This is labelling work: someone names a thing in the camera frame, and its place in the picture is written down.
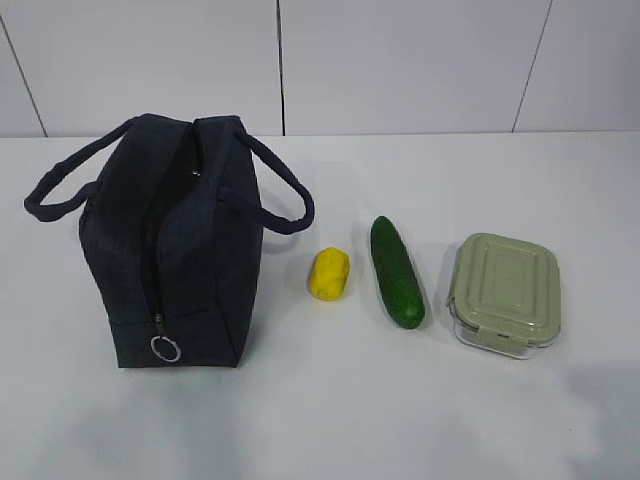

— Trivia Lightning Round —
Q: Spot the yellow lemon-shaped fruit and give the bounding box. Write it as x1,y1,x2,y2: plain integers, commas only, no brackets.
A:
309,247,351,301

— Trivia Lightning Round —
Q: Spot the green cucumber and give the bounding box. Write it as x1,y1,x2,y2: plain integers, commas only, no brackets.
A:
370,216,426,330

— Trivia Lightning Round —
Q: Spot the navy blue lunch bag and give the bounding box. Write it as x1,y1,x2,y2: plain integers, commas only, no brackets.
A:
24,113,315,368

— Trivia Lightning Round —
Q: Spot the green lidded glass container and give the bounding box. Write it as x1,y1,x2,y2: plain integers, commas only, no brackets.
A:
447,233,562,359

